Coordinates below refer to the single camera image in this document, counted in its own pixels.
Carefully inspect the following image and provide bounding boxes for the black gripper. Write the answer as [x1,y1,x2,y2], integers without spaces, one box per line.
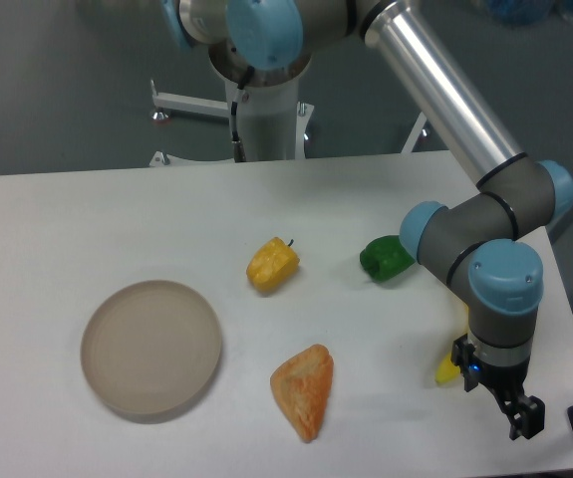
[451,334,546,440]

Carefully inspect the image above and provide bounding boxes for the yellow bell pepper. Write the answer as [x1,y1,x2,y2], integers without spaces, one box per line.
[246,237,300,294]

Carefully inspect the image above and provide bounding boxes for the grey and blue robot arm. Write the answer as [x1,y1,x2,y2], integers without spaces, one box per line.
[160,1,573,438]

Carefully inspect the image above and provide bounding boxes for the green bell pepper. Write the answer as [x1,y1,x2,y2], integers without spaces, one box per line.
[359,235,415,283]

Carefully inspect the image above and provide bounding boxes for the yellow banana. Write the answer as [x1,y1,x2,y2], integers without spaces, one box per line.
[433,303,470,385]

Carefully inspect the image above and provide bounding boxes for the orange triangular bread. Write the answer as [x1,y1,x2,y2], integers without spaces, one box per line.
[270,344,334,443]

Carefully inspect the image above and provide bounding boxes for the beige round plate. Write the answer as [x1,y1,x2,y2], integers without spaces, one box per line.
[80,280,222,421]

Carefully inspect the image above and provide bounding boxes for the blue bag in background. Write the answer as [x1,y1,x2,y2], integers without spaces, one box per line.
[472,0,573,27]

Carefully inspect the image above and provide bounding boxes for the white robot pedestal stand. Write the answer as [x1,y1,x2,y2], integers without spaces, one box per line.
[150,40,438,162]

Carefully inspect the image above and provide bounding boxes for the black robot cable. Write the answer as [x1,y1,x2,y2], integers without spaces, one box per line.
[229,64,256,163]

